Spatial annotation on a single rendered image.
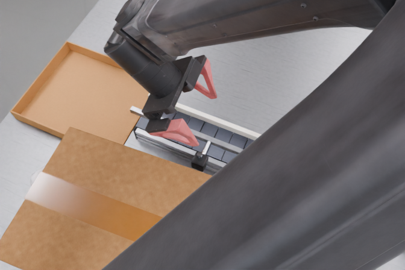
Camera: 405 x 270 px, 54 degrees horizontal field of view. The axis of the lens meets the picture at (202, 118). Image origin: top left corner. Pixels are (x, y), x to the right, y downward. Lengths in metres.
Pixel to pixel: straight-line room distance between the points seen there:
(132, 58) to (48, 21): 2.04
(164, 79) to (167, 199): 0.20
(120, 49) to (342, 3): 0.37
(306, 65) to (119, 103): 0.54
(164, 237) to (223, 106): 0.91
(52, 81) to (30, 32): 1.38
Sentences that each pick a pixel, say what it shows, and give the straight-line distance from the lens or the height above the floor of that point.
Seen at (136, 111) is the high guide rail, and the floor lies 0.96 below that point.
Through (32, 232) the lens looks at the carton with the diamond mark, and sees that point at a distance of 0.70.
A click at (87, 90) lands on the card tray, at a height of 0.83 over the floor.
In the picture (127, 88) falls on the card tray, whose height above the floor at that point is 0.83.
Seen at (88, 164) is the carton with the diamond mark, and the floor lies 1.12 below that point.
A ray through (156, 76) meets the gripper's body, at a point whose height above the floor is 1.28.
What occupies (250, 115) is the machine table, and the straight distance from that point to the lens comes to 1.07.
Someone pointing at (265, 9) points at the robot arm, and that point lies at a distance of 0.27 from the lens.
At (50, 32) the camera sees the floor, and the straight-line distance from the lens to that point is 2.51.
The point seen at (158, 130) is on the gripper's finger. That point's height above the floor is 1.23.
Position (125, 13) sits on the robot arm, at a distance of 0.50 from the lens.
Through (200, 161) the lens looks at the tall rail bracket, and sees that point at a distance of 0.85.
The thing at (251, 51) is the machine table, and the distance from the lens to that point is 1.20.
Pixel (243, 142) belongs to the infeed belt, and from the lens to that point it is 0.97.
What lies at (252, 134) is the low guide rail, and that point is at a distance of 0.94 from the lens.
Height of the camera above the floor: 1.74
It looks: 60 degrees down
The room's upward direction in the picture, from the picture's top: straight up
